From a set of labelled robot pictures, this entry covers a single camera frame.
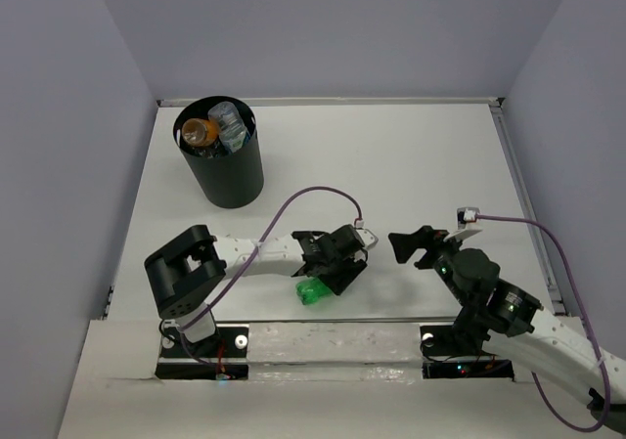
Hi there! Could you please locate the clear bottle white-green label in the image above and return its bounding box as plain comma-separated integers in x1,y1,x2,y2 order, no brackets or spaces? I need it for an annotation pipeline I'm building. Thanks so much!
207,102,248,154

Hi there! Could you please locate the orange juice bottle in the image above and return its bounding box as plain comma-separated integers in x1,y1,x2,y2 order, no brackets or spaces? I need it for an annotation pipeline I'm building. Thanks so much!
181,118,220,148

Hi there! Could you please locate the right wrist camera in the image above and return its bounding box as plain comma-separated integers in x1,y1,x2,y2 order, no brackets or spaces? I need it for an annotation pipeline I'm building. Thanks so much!
444,206,482,241

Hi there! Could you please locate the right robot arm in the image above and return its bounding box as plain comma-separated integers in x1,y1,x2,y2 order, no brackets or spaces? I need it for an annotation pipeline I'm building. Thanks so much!
388,226,625,434

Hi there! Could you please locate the clear bottle black label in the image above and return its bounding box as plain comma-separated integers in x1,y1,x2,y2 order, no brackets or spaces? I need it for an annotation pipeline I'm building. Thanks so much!
191,145,229,159

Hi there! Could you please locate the green plastic bottle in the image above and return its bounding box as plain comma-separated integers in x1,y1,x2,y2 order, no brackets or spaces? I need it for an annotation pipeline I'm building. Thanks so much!
295,278,335,306

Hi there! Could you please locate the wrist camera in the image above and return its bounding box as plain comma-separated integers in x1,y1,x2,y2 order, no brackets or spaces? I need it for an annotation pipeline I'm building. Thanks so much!
444,206,482,241
354,227,379,251

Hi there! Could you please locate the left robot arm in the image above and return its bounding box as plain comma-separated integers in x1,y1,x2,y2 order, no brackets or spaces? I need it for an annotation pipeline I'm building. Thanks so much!
144,224,378,356

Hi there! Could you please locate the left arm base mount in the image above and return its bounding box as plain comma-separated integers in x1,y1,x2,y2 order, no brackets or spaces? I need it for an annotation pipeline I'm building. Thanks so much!
155,321,249,381

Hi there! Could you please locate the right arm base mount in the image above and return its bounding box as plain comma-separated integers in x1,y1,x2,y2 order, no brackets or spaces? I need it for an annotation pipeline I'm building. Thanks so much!
420,325,514,380

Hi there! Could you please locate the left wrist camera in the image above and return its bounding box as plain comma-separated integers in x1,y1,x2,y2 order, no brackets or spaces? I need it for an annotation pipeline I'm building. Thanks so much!
354,227,379,251

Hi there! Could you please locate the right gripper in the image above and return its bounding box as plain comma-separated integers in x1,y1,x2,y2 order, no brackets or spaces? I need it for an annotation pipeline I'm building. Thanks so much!
387,224,470,306

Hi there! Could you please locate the white foam strip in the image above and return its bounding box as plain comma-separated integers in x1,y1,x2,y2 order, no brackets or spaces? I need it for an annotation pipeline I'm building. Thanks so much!
246,322,424,383

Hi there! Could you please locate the black cylindrical bin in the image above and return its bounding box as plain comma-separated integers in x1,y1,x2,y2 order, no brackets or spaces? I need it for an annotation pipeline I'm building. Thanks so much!
172,96,264,208

